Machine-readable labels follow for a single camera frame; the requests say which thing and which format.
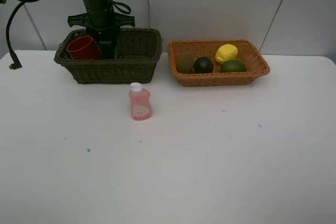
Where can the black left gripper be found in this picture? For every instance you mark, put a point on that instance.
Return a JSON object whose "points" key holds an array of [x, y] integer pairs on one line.
{"points": [[101, 22]]}

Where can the dark green square bottle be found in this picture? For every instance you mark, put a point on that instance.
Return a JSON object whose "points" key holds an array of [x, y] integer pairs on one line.
{"points": [[108, 45]]}

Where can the red plastic cup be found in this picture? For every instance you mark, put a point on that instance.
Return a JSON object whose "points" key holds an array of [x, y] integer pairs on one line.
{"points": [[84, 48]]}

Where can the pink soap bottle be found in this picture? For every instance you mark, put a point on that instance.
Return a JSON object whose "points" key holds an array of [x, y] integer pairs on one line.
{"points": [[140, 106]]}

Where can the brown kiwi fruit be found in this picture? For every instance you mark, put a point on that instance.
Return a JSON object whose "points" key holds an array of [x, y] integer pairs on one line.
{"points": [[185, 63]]}

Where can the dark mangosteen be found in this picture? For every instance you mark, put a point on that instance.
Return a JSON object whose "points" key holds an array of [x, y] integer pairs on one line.
{"points": [[203, 65]]}

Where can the yellow lemon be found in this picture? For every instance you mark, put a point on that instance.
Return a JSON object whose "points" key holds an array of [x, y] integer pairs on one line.
{"points": [[226, 52]]}

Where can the green lime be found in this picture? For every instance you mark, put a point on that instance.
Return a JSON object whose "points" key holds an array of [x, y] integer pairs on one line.
{"points": [[232, 66]]}

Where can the dark brown wicker basket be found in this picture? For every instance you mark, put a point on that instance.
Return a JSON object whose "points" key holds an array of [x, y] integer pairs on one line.
{"points": [[138, 51]]}

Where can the orange wicker basket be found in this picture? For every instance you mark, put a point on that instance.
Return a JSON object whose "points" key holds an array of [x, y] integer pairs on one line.
{"points": [[248, 54]]}

